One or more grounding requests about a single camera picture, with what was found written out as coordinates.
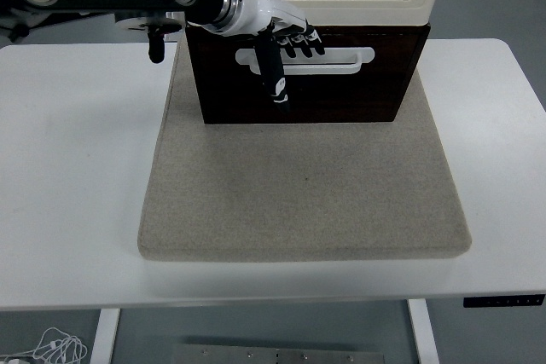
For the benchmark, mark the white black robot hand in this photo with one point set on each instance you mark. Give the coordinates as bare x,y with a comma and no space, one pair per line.
264,10

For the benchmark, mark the dark wooden drawer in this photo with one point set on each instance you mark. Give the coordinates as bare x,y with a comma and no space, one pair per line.
384,44

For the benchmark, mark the dark wooden drawer case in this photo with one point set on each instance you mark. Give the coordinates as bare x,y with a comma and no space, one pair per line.
341,104

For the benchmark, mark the beige felt mat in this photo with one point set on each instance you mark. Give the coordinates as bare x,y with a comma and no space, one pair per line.
298,189

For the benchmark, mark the white table leg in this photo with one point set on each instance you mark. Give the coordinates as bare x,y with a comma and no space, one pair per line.
104,338
424,338

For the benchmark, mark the black table control panel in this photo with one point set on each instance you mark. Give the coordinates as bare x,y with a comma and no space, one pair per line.
503,301

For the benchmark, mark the small clear bracket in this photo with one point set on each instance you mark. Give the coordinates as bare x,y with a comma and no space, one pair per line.
171,36

